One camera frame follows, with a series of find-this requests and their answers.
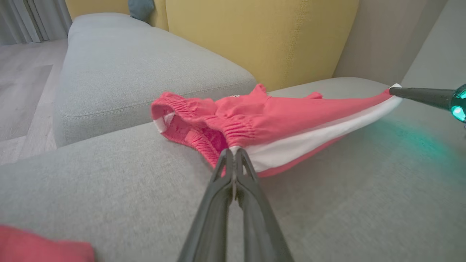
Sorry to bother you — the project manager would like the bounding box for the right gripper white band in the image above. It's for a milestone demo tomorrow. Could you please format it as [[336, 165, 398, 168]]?
[[389, 84, 466, 123]]

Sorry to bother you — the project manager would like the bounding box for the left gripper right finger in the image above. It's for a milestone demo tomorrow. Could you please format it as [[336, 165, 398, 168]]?
[[235, 148, 295, 262]]

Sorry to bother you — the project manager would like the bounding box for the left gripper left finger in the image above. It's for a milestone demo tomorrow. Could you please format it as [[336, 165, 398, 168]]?
[[177, 148, 234, 262]]

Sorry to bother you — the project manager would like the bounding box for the red and white sports garment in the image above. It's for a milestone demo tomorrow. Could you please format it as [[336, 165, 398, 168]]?
[[0, 83, 403, 262]]

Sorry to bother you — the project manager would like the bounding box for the large grey sofa seat cushion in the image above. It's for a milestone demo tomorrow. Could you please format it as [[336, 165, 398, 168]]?
[[0, 76, 466, 262]]

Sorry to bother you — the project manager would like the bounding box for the yellow sofa backrest cushion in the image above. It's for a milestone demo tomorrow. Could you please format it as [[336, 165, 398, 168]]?
[[166, 0, 359, 91], [66, 0, 170, 31]]

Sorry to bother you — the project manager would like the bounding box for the teal throw pillow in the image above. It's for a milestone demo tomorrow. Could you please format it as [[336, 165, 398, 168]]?
[[128, 0, 155, 22]]

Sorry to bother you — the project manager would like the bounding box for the grey pleated curtain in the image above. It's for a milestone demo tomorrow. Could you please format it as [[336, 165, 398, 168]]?
[[0, 0, 72, 46]]

